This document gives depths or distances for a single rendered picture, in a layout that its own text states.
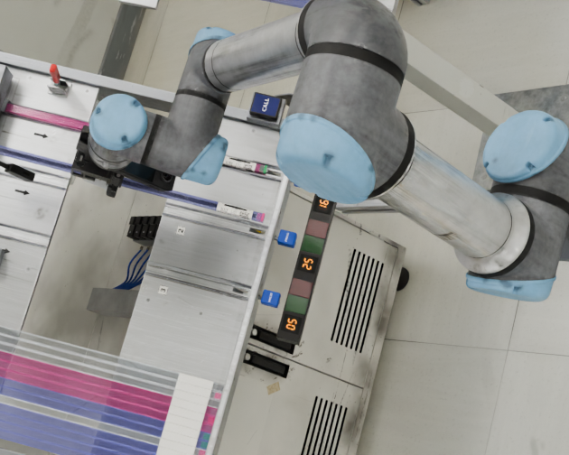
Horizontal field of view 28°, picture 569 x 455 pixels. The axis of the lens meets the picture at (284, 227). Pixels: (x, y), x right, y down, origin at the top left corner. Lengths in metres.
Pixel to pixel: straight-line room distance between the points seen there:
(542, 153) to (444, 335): 1.10
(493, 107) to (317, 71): 1.30
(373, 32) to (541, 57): 1.51
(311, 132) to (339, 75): 0.07
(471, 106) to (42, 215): 0.96
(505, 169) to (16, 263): 0.90
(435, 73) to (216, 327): 0.77
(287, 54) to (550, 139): 0.39
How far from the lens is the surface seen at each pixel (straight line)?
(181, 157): 1.59
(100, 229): 2.63
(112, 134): 1.56
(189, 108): 1.61
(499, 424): 2.45
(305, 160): 1.23
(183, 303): 1.97
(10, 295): 2.03
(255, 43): 1.47
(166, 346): 1.96
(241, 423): 2.36
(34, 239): 2.04
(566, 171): 1.60
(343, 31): 1.27
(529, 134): 1.59
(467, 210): 1.43
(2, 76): 2.09
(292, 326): 1.95
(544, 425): 2.39
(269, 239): 1.95
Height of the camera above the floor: 1.93
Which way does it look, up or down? 38 degrees down
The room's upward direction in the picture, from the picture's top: 64 degrees counter-clockwise
